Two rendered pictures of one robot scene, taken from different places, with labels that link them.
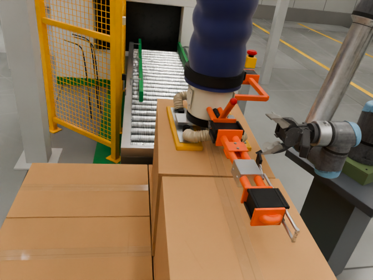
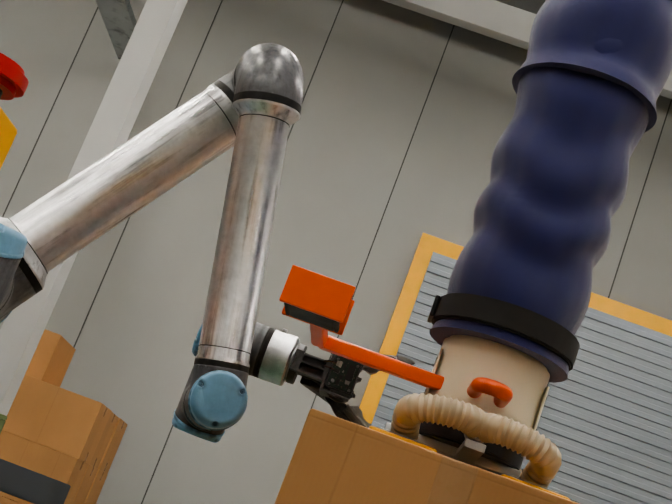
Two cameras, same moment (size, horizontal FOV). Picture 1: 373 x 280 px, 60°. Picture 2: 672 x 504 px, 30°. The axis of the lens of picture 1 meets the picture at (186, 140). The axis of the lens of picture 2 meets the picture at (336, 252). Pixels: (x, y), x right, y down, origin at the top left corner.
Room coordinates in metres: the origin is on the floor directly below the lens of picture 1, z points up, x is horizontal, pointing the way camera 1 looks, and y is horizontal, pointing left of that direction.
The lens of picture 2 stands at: (3.05, 0.24, 0.75)
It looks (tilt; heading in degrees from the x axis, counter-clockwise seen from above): 14 degrees up; 198
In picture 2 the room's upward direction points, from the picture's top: 21 degrees clockwise
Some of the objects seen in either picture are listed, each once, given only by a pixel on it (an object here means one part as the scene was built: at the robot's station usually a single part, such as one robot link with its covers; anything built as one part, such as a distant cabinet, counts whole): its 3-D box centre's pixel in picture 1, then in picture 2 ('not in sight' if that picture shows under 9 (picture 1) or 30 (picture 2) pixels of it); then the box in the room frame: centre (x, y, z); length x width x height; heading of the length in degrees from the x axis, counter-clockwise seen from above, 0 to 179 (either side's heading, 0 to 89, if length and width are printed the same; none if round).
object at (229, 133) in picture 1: (226, 131); not in sight; (0.94, -0.13, 1.07); 0.10 x 0.08 x 0.06; 103
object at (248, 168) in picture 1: (246, 173); not in sight; (0.73, -0.17, 1.07); 0.07 x 0.07 x 0.04; 13
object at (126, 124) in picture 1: (129, 86); not in sight; (2.65, 0.56, 0.50); 2.31 x 0.05 x 0.19; 11
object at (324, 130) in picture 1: (318, 132); (281, 356); (1.01, -0.45, 1.08); 0.09 x 0.05 x 0.10; 13
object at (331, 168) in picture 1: (328, 159); (207, 402); (1.04, -0.54, 0.96); 0.12 x 0.09 x 0.12; 26
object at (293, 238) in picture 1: (273, 190); not in sight; (0.66, -0.24, 1.07); 0.31 x 0.03 x 0.05; 13
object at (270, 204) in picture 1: (261, 205); not in sight; (0.60, -0.20, 1.07); 0.08 x 0.07 x 0.05; 13
